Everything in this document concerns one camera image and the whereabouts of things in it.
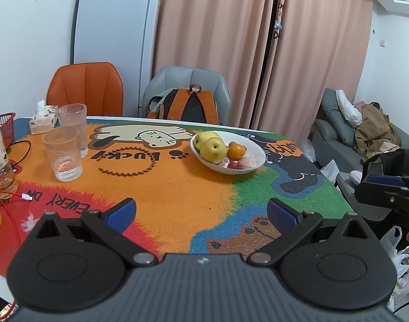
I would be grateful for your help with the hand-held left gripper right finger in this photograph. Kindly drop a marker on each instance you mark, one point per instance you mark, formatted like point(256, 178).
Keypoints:
point(281, 213)

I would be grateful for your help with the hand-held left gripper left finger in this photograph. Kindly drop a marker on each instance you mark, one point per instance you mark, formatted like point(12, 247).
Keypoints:
point(122, 211)

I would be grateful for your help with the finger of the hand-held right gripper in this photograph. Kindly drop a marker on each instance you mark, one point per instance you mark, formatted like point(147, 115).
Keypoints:
point(375, 196)
point(385, 179)

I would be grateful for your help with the pink sausage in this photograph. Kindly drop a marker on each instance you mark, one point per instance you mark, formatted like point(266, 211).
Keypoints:
point(248, 161)

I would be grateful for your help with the small red fruit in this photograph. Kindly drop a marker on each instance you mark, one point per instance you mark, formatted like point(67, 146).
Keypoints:
point(233, 165)

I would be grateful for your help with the white ceramic plate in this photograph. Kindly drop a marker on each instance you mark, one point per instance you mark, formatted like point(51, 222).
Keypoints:
point(256, 149)

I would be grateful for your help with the orange tangerine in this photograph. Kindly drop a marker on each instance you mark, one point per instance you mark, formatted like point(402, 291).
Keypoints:
point(237, 151)

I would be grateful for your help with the yellow-green pear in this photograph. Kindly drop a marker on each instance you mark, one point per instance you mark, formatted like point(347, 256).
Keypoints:
point(204, 137)
point(214, 150)

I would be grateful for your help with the pink slipper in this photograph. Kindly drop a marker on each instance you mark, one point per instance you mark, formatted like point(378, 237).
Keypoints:
point(355, 175)

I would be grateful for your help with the large white plastic bag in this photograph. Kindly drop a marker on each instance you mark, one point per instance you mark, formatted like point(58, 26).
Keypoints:
point(397, 261)

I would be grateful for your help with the grey sofa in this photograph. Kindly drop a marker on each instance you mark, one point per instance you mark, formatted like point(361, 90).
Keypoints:
point(335, 144)

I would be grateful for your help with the cartoon cat table mat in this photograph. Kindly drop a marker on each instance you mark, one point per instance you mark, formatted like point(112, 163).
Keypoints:
point(191, 191)

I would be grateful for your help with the white pillow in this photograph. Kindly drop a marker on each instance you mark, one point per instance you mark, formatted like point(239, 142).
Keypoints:
point(348, 109)

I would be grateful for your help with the clear plastic cup, front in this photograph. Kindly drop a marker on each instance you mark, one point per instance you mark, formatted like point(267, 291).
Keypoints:
point(62, 154)

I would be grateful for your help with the clear plastic cup, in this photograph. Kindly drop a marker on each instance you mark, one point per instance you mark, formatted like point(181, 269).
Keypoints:
point(62, 154)
point(72, 120)

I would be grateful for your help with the grey sofa cushion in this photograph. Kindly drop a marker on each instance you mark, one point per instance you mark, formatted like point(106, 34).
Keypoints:
point(331, 107)

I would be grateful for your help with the clear plastic cup, back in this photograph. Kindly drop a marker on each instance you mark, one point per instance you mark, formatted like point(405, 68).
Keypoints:
point(72, 120)

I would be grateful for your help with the patterned tissue box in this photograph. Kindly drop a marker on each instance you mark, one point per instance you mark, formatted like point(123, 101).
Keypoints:
point(43, 122)

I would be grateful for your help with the orange and black backpack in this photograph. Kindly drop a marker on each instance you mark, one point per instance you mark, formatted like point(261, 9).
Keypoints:
point(187, 107)

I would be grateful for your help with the orange chair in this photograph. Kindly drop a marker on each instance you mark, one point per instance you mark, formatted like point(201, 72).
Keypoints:
point(84, 87)

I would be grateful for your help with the pink curtain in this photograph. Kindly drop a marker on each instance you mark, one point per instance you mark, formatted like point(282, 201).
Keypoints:
point(325, 57)
point(218, 40)

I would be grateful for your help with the red plastic basket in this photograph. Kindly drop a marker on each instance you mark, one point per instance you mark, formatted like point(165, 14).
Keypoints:
point(6, 124)

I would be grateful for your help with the grey chair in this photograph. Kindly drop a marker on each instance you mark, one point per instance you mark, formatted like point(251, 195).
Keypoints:
point(191, 77)

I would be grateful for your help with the white refrigerator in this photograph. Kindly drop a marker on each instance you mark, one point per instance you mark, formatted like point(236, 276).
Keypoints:
point(114, 30)

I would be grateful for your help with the blue curtain clip ornament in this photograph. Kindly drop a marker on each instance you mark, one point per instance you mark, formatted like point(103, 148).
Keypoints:
point(277, 25)

